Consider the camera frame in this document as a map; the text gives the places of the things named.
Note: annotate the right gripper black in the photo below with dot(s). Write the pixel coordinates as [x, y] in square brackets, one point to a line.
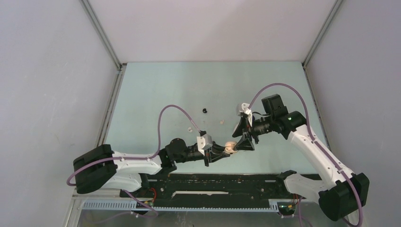
[244, 126]

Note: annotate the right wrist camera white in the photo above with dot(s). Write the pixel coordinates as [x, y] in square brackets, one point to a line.
[245, 109]

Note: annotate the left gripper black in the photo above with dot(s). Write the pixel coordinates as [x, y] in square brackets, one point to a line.
[215, 153]

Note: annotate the right aluminium frame post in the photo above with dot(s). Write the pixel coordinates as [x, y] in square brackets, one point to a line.
[322, 32]

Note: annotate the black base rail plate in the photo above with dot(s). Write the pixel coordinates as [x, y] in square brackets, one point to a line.
[215, 191]

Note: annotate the aluminium frame post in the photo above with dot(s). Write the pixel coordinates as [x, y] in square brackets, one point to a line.
[322, 32]
[93, 18]

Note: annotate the pink earbud charging case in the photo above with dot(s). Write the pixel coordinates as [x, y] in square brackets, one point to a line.
[229, 147]

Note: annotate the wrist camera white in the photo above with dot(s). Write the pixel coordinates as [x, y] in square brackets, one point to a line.
[245, 109]
[204, 142]

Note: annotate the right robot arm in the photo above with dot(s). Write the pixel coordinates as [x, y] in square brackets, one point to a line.
[338, 192]

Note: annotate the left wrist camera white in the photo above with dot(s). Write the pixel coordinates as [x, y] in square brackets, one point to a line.
[204, 142]

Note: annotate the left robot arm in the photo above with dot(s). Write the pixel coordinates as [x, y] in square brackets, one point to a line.
[103, 168]

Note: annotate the left aluminium frame post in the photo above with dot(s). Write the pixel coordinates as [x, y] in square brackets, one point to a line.
[93, 18]

